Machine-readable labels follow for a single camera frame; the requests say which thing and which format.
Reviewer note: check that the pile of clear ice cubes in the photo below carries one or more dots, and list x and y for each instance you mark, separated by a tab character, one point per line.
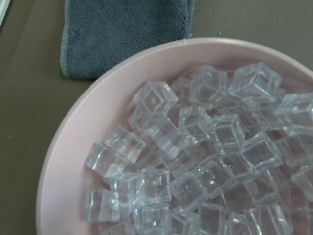
212	154

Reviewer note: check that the pink bowl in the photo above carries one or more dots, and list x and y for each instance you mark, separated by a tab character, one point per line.
107	102

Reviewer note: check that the grey folded cloth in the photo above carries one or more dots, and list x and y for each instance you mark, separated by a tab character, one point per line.
99	34

